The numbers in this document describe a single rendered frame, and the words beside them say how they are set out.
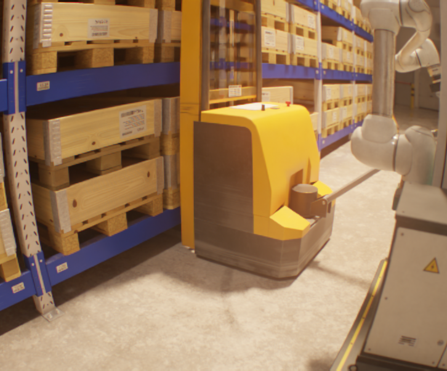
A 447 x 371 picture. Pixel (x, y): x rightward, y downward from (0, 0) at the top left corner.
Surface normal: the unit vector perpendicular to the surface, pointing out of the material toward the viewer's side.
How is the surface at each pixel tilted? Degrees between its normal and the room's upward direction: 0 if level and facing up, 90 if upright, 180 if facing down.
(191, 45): 90
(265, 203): 90
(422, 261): 90
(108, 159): 90
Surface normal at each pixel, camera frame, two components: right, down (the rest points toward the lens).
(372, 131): -0.67, -0.03
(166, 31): 0.82, 0.18
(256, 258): -0.56, 0.24
